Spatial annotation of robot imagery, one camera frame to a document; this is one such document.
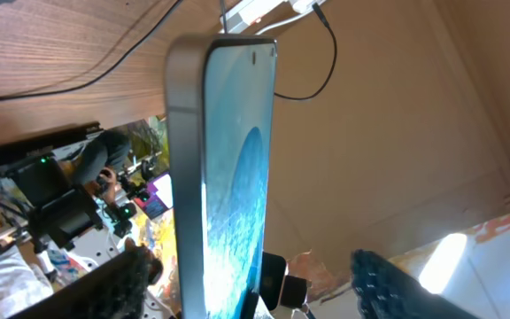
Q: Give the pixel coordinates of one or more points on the laptop with purple screen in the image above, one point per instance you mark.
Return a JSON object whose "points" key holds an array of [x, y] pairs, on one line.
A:
{"points": [[156, 197]]}

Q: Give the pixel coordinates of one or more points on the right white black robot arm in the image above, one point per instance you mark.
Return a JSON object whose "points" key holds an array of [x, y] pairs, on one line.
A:
{"points": [[62, 211]]}

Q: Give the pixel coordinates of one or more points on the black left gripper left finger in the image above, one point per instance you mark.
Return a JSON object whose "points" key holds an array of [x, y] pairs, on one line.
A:
{"points": [[116, 289]]}

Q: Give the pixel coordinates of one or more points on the person in dark clothing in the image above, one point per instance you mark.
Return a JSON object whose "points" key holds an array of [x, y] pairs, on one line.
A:
{"points": [[102, 158]]}

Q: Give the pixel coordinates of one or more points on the white power strip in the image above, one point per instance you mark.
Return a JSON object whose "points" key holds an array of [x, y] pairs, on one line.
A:
{"points": [[249, 12]]}

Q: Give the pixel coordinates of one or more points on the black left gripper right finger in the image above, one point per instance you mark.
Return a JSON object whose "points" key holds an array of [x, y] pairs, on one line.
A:
{"points": [[386, 292]]}

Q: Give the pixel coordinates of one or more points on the blue screen smartphone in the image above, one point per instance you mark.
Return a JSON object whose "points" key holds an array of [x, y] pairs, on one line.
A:
{"points": [[219, 105]]}

